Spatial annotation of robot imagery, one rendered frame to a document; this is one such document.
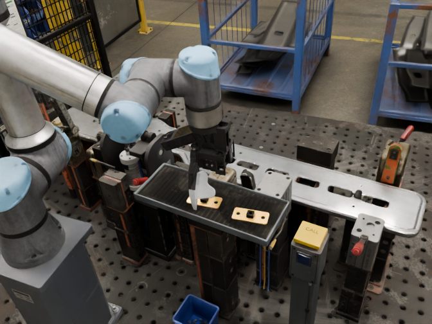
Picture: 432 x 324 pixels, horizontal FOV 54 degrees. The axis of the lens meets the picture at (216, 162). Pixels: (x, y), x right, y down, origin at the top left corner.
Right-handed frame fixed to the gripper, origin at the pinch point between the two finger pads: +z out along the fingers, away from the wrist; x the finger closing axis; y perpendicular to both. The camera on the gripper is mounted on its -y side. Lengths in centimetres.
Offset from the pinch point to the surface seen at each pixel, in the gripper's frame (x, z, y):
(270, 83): 238, 104, -41
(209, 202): -0.4, 3.9, 1.2
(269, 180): 16.8, 9.2, 11.9
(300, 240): -5.9, 4.2, 24.7
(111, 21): 300, 86, -224
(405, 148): 48, 14, 47
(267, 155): 41.0, 20.2, 5.3
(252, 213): -1.9, 3.0, 12.7
